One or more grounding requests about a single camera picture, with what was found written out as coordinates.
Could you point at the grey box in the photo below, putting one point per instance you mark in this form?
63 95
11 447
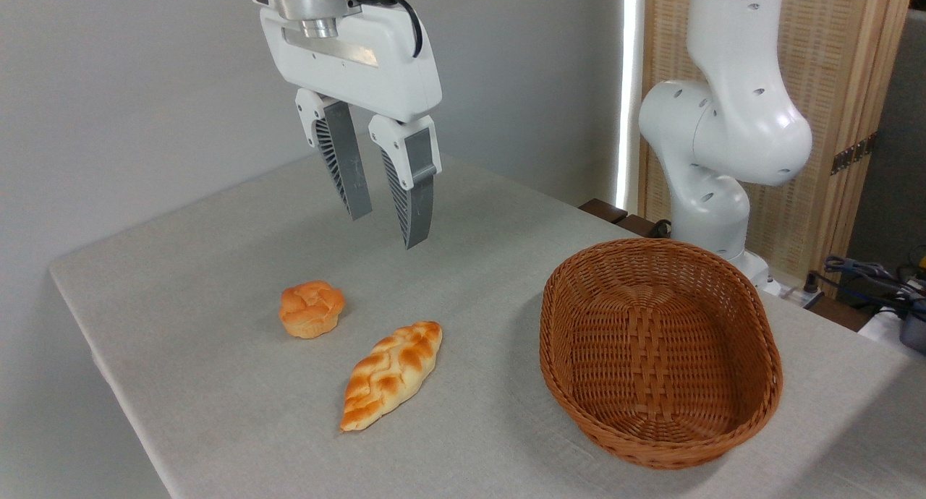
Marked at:
915 334

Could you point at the long braided bread loaf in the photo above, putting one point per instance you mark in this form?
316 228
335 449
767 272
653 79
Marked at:
391 374

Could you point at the dark brown wooden furniture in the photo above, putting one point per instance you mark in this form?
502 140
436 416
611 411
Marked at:
604 210

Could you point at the round orange bread bun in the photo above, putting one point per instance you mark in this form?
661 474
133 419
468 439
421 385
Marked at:
311 309

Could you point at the dark metal screen hinge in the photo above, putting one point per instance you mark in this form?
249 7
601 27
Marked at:
854 153

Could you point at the brown oval wicker basket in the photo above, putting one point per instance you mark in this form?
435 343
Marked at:
651 369

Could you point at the grey tablecloth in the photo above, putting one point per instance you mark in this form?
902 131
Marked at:
289 224

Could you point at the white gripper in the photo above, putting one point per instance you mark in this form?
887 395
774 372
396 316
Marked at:
362 65

